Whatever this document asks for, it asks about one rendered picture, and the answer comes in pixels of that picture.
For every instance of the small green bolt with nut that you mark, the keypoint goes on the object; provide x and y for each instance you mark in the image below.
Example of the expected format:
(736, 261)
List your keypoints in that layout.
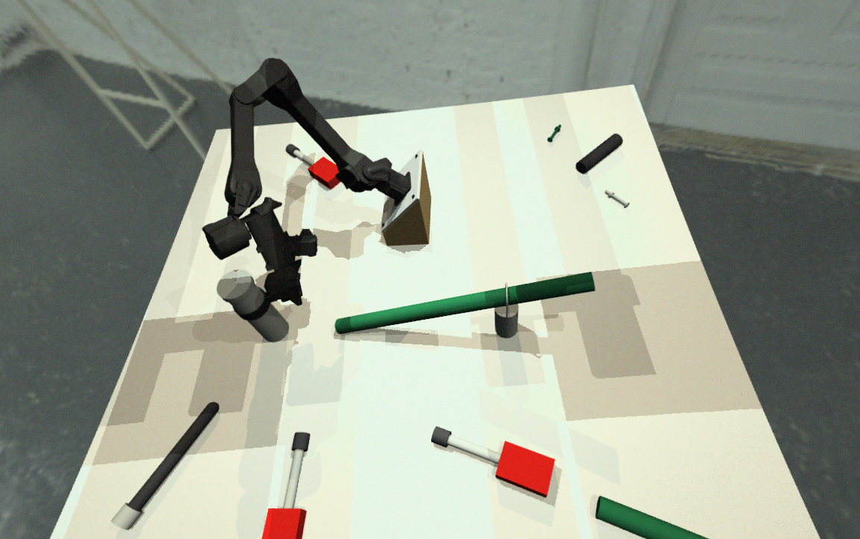
(557, 129)

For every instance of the grey metal bolt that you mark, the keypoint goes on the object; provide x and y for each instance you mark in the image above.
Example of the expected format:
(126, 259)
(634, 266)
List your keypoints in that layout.
(612, 195)

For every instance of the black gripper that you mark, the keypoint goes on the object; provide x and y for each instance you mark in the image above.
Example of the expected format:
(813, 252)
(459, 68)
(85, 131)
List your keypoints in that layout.
(286, 278)

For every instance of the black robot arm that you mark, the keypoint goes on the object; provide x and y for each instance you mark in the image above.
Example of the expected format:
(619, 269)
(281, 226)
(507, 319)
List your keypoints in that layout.
(275, 82)

